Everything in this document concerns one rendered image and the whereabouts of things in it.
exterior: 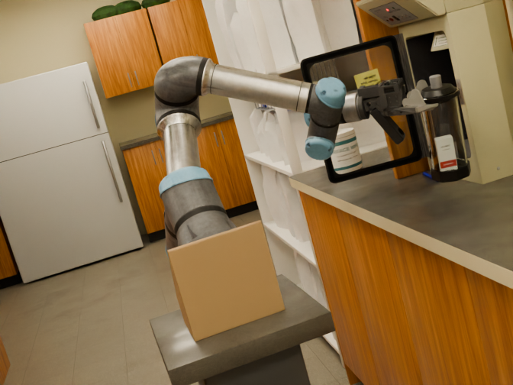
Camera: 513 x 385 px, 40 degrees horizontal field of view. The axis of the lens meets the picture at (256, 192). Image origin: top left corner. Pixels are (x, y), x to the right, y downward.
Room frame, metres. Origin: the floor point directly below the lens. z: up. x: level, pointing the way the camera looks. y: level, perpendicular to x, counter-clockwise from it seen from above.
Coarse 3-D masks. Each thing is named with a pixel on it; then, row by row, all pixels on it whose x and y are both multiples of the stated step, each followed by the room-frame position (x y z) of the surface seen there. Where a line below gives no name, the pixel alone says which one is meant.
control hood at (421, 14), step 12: (372, 0) 2.05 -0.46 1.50; (384, 0) 1.99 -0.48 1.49; (396, 0) 1.94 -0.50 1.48; (408, 0) 1.89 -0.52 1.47; (420, 0) 1.86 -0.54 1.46; (432, 0) 1.87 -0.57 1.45; (420, 12) 1.92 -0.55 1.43; (432, 12) 1.87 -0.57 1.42; (444, 12) 1.87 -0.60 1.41; (396, 24) 2.12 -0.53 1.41
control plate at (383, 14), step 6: (384, 6) 2.03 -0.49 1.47; (390, 6) 2.00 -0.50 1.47; (396, 6) 1.98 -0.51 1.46; (372, 12) 2.14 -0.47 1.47; (378, 12) 2.11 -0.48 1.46; (384, 12) 2.08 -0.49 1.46; (390, 12) 2.05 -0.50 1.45; (396, 12) 2.02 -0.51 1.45; (402, 12) 1.99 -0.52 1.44; (408, 12) 1.97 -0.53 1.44; (384, 18) 2.13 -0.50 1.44; (402, 18) 2.04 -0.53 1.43; (408, 18) 2.01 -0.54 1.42; (414, 18) 1.99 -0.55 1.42; (390, 24) 2.15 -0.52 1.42
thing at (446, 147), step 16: (432, 112) 1.75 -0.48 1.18; (448, 112) 1.74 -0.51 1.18; (432, 128) 1.77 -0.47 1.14; (448, 128) 1.75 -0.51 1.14; (432, 144) 1.78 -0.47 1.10; (448, 144) 1.75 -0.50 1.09; (464, 144) 1.78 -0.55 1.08; (432, 160) 1.80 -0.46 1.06; (448, 160) 1.76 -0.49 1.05; (464, 160) 1.77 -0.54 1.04
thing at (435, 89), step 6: (432, 78) 1.77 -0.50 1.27; (438, 78) 1.77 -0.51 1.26; (432, 84) 1.77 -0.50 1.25; (438, 84) 1.77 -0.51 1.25; (444, 84) 1.79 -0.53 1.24; (450, 84) 1.77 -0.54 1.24; (426, 90) 1.78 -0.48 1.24; (432, 90) 1.76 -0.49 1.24; (438, 90) 1.75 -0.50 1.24; (444, 90) 1.74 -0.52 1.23; (450, 90) 1.75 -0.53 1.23; (426, 96) 1.76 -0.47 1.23; (432, 96) 1.75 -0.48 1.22
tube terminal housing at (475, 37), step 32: (448, 0) 1.88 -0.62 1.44; (480, 0) 1.89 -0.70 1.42; (416, 32) 2.07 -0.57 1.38; (448, 32) 1.89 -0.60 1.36; (480, 32) 1.89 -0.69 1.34; (480, 64) 1.89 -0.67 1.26; (512, 64) 2.03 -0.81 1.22; (480, 96) 1.88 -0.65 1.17; (512, 96) 1.97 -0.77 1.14; (480, 128) 1.88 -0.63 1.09; (512, 128) 1.92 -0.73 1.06; (480, 160) 1.88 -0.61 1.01; (512, 160) 1.89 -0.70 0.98
